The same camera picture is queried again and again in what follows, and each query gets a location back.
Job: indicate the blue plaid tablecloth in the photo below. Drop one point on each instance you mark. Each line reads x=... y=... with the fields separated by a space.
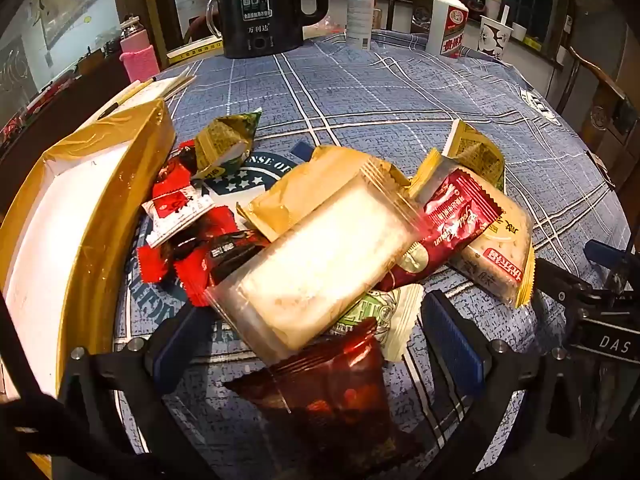
x=375 y=110

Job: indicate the translucent red snack packet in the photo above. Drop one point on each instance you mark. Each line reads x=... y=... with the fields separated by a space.
x=330 y=395

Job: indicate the white paper sheets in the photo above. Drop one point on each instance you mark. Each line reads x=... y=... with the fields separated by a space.
x=150 y=92

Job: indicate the white liquor bottle red label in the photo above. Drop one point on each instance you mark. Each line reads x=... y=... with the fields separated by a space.
x=447 y=25

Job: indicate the clear glass jar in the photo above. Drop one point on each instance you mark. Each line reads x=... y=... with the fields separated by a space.
x=212 y=20

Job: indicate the clear-wrapped white cake packet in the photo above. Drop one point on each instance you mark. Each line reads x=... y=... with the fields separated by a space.
x=310 y=270

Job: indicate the green white snack packet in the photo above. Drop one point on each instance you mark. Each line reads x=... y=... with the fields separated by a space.
x=387 y=317

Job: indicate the patterned paper cup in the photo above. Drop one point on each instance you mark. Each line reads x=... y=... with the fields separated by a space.
x=494 y=37

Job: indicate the dark red snack packet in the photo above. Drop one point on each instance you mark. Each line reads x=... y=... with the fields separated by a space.
x=445 y=240

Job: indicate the dark wooden cabinet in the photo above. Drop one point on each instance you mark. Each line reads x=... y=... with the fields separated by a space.
x=65 y=110

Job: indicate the yellow tape measure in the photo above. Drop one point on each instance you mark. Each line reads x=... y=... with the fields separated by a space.
x=195 y=52

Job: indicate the white spray bottle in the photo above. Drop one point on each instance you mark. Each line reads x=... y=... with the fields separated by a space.
x=360 y=7

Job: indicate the red black candy packet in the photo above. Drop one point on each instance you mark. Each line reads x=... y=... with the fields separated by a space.
x=177 y=160
x=227 y=255
x=167 y=255

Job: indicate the black electric kettle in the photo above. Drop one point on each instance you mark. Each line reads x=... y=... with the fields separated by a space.
x=265 y=5

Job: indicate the yellow-edged pastry packet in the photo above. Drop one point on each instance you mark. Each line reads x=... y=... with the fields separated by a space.
x=500 y=260

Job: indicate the red white candy packet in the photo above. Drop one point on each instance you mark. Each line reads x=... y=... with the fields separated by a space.
x=175 y=207

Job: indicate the pink sleeved bottle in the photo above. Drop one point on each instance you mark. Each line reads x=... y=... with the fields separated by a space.
x=137 y=60

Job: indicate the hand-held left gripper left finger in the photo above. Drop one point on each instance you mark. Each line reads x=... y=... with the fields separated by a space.
x=167 y=355

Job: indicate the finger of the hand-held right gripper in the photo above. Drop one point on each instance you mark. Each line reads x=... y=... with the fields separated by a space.
x=560 y=280
x=607 y=254

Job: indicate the black yellow pen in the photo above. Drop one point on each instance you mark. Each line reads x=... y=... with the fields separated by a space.
x=116 y=104

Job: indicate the white box with gold tape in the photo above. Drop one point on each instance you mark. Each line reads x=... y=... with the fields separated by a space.
x=50 y=220

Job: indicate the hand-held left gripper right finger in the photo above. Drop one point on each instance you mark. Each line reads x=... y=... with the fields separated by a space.
x=452 y=345

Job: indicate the plain gold snack packet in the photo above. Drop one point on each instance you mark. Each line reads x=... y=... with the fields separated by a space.
x=295 y=185

